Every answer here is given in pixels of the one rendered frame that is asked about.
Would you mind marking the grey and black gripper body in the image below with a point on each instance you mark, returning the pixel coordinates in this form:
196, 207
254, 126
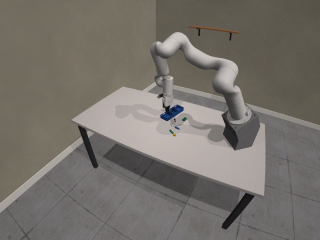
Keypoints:
167, 100

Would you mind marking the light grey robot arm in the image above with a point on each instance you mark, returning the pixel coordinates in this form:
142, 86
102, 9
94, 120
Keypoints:
223, 81

